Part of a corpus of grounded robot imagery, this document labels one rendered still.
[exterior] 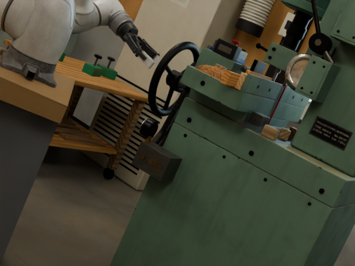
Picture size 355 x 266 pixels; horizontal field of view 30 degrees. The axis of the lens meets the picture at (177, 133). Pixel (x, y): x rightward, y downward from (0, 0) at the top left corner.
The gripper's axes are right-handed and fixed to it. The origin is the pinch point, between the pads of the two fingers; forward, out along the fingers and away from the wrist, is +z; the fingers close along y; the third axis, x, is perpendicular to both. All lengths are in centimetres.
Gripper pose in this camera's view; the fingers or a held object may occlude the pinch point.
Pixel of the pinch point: (155, 64)
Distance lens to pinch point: 256.7
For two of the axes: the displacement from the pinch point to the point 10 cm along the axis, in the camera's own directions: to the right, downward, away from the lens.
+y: 4.7, 0.5, 8.8
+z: 6.0, 7.2, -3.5
